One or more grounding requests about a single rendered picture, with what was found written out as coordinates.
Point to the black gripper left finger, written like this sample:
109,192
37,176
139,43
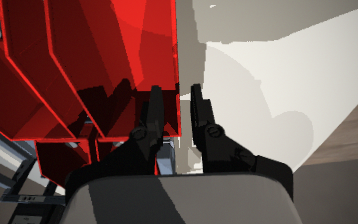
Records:
136,156

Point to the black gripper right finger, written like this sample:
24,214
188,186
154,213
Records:
221,153

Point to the small grey block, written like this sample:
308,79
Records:
117,143

